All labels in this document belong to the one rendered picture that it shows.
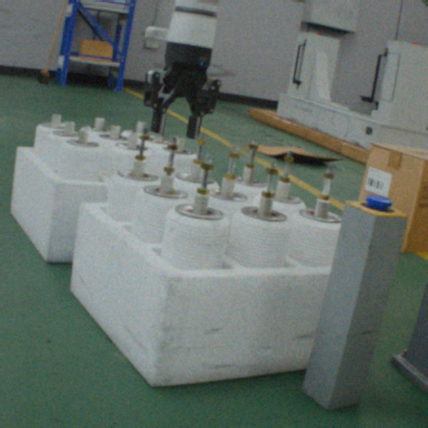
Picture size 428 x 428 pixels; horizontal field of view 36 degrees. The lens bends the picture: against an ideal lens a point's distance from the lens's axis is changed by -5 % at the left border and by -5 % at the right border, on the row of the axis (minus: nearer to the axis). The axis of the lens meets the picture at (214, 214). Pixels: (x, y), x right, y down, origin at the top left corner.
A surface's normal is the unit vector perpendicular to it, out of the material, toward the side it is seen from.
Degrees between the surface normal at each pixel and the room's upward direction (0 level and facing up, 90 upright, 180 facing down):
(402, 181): 90
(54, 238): 90
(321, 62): 67
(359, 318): 90
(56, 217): 90
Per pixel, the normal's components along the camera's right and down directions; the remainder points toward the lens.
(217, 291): 0.49, 0.28
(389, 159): -0.81, 0.00
